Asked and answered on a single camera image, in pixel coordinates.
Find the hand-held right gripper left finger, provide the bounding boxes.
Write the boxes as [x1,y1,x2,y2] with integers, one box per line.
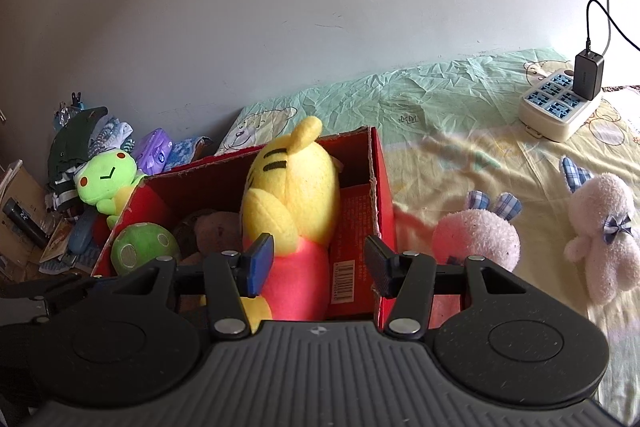
[109,233,275,340]

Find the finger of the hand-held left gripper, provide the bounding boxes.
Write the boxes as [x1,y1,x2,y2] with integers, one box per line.
[0,274,116,325]

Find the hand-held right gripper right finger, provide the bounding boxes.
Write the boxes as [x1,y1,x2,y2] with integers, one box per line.
[365,235,532,338]

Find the red cardboard box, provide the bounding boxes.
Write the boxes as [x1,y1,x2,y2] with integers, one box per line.
[90,126,401,333]

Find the yellow tiger plush toy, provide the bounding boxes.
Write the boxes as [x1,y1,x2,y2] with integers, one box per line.
[239,116,343,333]

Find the pink bunny plush plaid ears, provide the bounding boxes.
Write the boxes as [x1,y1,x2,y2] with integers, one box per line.
[559,156,640,306]
[431,190,523,330]

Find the green mushroom plush toy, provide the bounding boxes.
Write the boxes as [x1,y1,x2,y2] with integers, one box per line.
[111,222,182,278]

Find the brown plush toy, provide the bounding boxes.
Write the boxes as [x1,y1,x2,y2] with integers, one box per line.
[172,209,246,268]

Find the blue fabric item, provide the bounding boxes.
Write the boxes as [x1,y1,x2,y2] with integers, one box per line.
[67,207,108,258]

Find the black rectangular device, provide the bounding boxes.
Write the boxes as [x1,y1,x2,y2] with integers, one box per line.
[2,198,51,248]

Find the striped cloth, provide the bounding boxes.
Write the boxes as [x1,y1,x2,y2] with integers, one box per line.
[47,167,86,223]

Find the green frog plush toy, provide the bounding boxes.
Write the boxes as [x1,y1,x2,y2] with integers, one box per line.
[75,148,148,229]

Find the blue patterned pack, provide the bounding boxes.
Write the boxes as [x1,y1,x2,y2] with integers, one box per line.
[165,136,213,172]

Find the purple tissue pack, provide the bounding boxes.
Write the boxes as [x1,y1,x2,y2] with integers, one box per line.
[136,128,174,175]

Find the dark green cap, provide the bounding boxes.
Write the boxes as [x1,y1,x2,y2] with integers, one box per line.
[47,106,108,185]

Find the printed bedsheet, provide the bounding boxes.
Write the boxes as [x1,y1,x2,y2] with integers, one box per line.
[215,47,640,418]

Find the blue white patterned cloth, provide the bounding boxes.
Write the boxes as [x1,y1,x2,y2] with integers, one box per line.
[89,117,136,158]

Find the white power strip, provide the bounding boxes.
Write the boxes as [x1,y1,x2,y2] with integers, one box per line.
[517,68,603,142]

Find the black charger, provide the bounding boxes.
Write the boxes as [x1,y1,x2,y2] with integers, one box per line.
[574,49,604,102]

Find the black cable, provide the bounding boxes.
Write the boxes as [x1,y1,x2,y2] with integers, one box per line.
[585,0,640,52]

